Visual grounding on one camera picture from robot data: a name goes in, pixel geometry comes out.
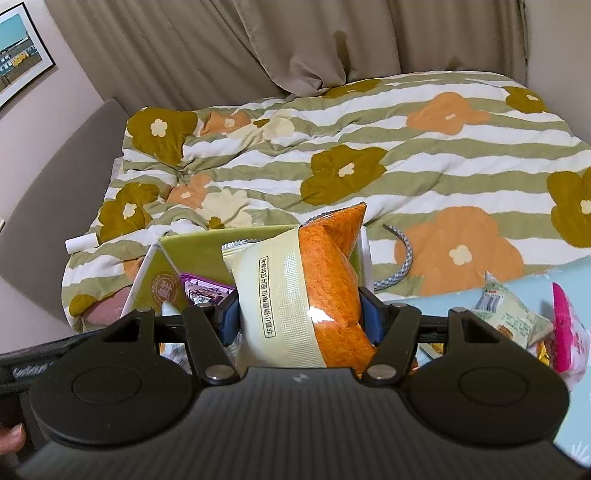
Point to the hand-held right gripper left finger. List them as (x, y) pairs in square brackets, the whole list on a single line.
[(229, 321)]

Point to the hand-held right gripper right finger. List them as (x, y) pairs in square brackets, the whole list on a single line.
[(369, 316)]

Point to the purple snack packet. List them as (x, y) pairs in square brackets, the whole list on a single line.
[(207, 288)]

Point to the cream and orange snack packet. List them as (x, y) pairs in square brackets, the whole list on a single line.
[(277, 300)]

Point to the green cardboard box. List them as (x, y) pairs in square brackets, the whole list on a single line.
[(198, 254)]

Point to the person's left hand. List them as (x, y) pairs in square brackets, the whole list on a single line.
[(11, 443)]

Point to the grey braided headband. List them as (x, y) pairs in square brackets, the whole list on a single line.
[(406, 258)]

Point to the pink cloth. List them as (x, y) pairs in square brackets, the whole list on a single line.
[(108, 307)]

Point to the small white roll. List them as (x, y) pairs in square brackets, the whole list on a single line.
[(82, 243)]

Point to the striped floral blanket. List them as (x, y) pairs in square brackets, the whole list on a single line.
[(369, 138)]

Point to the grey headboard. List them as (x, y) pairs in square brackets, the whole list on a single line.
[(55, 194)]

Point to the beige curtain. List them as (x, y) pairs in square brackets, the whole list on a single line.
[(207, 46)]

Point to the framed wall picture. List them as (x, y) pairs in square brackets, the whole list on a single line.
[(21, 50)]

